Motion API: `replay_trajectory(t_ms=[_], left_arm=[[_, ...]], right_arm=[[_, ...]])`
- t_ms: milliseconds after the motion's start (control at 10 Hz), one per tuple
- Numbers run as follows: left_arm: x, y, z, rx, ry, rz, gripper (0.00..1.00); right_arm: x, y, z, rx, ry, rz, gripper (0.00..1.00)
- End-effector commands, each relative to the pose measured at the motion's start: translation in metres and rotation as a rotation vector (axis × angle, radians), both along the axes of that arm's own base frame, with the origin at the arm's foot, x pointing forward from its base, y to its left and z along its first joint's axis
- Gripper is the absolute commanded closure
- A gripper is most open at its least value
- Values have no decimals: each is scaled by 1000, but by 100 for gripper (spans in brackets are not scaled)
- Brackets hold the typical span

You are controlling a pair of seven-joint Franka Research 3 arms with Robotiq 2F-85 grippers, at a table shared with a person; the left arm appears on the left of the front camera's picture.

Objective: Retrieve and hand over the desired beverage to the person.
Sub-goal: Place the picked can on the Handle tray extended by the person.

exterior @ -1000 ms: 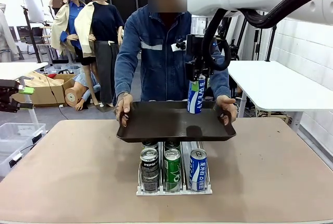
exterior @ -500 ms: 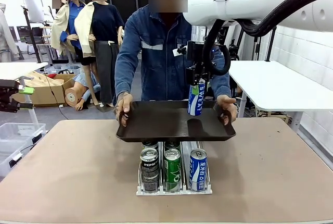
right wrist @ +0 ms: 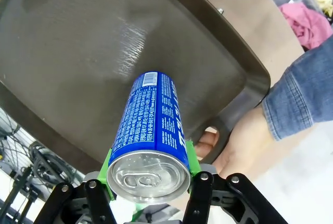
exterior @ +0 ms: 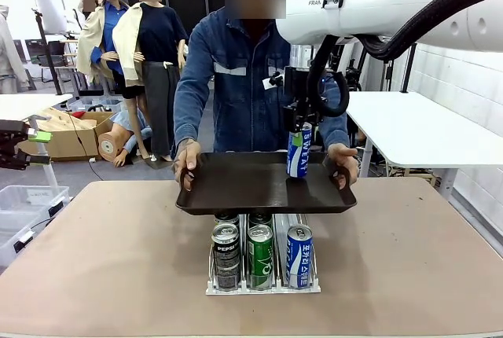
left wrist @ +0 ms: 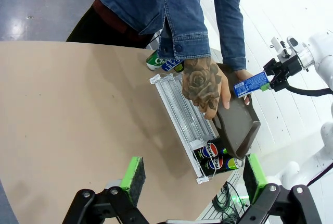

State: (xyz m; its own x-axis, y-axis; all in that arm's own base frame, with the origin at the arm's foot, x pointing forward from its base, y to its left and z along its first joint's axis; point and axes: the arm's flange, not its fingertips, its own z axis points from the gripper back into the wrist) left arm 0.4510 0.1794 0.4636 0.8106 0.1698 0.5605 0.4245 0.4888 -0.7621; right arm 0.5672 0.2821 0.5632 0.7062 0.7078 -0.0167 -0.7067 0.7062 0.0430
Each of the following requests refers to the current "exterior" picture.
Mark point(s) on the black camera tripod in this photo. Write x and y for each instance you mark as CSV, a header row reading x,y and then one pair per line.
x,y
353,80

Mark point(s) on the blue Pocari Sweat can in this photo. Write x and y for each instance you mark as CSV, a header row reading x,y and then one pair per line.
x,y
299,259
298,155

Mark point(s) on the brown cardboard box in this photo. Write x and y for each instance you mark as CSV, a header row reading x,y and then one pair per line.
x,y
67,143

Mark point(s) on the person's left forearm denim sleeve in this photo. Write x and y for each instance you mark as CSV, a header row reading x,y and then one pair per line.
x,y
336,129

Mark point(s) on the black slanted stand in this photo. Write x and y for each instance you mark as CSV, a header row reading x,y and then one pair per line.
x,y
49,63

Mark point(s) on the mannequin navy top grey trousers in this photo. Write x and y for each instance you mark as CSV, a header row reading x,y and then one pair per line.
x,y
157,35

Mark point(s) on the person's right hand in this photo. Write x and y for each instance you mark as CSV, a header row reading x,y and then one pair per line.
x,y
188,157

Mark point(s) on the black serving tray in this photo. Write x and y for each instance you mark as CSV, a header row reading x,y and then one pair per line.
x,y
243,184

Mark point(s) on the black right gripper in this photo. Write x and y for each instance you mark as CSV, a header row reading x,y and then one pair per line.
x,y
298,86

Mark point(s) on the clear storage box with lid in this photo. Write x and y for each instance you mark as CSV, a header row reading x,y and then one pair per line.
x,y
102,103

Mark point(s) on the clear plastic storage bin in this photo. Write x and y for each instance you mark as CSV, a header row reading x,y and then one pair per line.
x,y
9,236
31,198

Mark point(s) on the white can dispenser rack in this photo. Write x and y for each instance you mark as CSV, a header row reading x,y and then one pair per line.
x,y
263,290

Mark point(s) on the dark mannequin base plate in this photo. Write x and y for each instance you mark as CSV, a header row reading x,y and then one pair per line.
x,y
157,162

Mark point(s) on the person's left hand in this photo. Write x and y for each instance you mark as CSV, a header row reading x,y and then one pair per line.
x,y
347,157

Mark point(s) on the grey hanging garment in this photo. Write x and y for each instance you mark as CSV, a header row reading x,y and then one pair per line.
x,y
8,55

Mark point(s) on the black upright light stand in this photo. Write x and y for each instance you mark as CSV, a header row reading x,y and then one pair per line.
x,y
408,70

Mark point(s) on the black Pepsi can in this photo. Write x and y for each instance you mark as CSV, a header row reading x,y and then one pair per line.
x,y
226,259
226,219

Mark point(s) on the mannequin blue shirt beige coat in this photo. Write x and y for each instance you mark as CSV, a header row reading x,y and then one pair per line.
x,y
108,27

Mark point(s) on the mannequin lying on floor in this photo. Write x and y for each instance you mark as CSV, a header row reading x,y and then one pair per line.
x,y
114,143

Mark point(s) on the person's right forearm denim sleeve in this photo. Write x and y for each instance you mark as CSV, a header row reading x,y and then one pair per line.
x,y
186,118

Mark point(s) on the large white table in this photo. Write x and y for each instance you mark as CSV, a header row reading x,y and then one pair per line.
x,y
416,129

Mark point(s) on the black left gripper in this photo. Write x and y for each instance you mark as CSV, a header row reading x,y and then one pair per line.
x,y
6,145

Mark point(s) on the green Chilsung cider can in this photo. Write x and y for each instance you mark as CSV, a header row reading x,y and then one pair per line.
x,y
260,261
260,219

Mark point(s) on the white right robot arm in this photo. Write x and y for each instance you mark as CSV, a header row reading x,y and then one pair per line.
x,y
373,4

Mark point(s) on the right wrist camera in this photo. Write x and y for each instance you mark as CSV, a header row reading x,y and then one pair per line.
x,y
276,78

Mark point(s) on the person's torso denim jacket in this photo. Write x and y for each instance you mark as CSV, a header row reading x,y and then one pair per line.
x,y
243,78

